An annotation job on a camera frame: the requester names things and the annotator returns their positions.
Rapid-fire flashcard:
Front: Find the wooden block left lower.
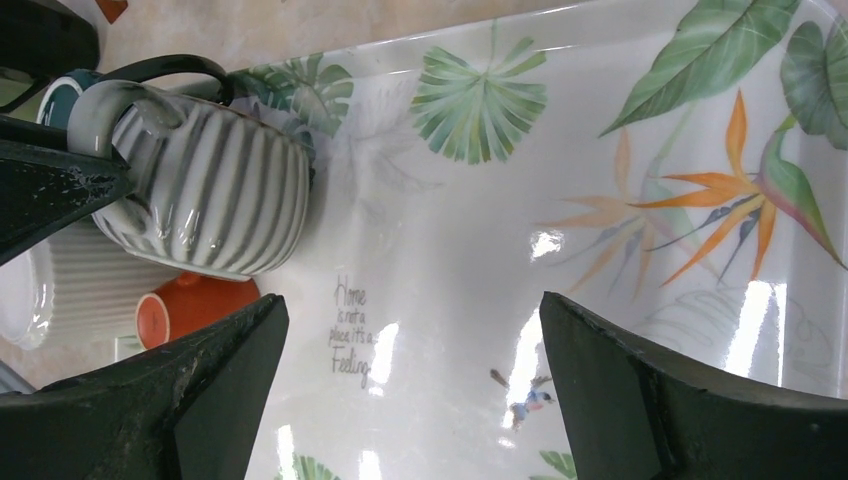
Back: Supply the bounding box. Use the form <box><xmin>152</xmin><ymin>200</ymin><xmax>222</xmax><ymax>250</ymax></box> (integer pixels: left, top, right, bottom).
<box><xmin>95</xmin><ymin>0</ymin><xmax>129</xmax><ymax>24</ymax></box>

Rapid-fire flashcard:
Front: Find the dark teal mug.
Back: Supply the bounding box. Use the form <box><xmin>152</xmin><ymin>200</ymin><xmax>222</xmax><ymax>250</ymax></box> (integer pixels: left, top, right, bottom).
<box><xmin>36</xmin><ymin>54</ymin><xmax>245</xmax><ymax>129</ymax></box>

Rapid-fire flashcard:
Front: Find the floral white serving tray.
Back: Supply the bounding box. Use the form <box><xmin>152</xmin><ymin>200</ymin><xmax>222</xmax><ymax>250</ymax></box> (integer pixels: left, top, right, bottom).
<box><xmin>233</xmin><ymin>1</ymin><xmax>847</xmax><ymax>479</ymax></box>

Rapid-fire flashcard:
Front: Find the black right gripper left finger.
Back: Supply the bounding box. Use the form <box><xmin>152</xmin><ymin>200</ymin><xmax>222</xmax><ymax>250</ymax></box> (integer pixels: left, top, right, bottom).
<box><xmin>1</xmin><ymin>294</ymin><xmax>289</xmax><ymax>479</ymax></box>

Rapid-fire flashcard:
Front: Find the grey striped ribbed cup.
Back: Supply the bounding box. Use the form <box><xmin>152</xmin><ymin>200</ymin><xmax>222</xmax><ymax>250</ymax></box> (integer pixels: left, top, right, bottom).
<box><xmin>67</xmin><ymin>80</ymin><xmax>314</xmax><ymax>280</ymax></box>

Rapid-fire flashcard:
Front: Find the white ribbed mug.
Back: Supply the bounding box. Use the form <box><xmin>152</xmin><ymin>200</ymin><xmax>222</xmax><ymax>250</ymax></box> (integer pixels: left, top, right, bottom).
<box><xmin>1</xmin><ymin>218</ymin><xmax>178</xmax><ymax>350</ymax></box>

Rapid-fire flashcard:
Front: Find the small orange cup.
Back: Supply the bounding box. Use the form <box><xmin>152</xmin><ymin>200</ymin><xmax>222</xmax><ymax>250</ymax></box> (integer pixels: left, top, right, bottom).
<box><xmin>135</xmin><ymin>272</ymin><xmax>260</xmax><ymax>350</ymax></box>

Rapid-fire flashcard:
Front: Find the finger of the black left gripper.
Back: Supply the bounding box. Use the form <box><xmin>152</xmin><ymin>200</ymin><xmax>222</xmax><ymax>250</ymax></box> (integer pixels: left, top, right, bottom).
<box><xmin>1</xmin><ymin>116</ymin><xmax>133</xmax><ymax>264</ymax></box>

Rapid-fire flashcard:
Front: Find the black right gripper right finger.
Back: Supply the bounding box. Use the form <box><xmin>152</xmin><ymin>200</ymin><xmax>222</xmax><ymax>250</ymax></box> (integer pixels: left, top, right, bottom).
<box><xmin>539</xmin><ymin>292</ymin><xmax>847</xmax><ymax>479</ymax></box>

